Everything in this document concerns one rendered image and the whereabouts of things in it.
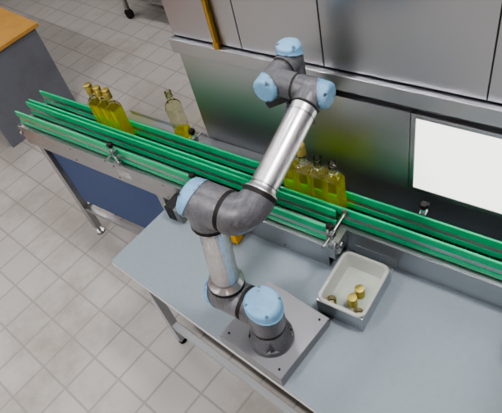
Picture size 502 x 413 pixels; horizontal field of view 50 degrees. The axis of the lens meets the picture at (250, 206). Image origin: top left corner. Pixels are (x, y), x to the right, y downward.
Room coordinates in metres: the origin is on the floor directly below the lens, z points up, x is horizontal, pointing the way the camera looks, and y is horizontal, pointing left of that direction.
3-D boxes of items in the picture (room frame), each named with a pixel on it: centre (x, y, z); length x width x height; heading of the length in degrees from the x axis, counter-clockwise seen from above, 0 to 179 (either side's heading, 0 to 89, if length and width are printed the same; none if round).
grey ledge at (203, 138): (1.84, 0.12, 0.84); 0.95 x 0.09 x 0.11; 44
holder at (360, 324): (0.98, -0.28, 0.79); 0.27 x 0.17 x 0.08; 134
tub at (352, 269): (0.96, -0.26, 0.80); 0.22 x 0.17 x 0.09; 134
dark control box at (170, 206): (1.58, 0.29, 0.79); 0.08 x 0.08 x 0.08; 44
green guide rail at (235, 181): (1.81, 0.33, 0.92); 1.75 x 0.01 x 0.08; 44
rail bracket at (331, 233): (1.11, -0.25, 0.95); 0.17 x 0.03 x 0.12; 134
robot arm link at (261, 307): (0.88, 0.06, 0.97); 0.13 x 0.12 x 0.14; 44
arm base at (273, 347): (0.88, 0.06, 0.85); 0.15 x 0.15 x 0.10
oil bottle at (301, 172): (1.32, -0.22, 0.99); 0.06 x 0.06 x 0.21; 44
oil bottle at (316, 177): (1.28, -0.26, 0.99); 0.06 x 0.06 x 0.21; 43
